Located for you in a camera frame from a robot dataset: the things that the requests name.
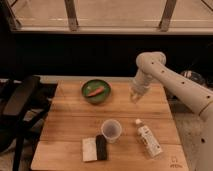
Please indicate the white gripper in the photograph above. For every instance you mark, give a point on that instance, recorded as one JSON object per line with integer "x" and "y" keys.
{"x": 137, "y": 91}

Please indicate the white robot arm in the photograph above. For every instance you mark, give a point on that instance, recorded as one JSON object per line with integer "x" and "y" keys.
{"x": 199, "y": 99}

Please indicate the orange carrot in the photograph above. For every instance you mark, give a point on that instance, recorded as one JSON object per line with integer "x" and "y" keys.
{"x": 96, "y": 92}

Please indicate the green plate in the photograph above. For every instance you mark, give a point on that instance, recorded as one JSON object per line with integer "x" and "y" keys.
{"x": 93, "y": 84}

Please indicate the round metal object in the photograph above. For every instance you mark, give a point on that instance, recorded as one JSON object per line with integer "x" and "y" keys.
{"x": 194, "y": 76}

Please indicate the clear plastic cup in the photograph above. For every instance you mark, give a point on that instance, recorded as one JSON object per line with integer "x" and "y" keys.
{"x": 111, "y": 129}

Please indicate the white bottle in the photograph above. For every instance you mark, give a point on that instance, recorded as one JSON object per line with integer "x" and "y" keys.
{"x": 152, "y": 145}

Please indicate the black sponge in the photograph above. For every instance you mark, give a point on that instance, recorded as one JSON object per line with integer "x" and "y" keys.
{"x": 101, "y": 147}

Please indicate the white sponge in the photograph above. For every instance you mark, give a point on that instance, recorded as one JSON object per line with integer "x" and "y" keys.
{"x": 89, "y": 149}

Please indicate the black chair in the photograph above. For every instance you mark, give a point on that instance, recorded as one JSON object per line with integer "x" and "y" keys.
{"x": 22, "y": 105}

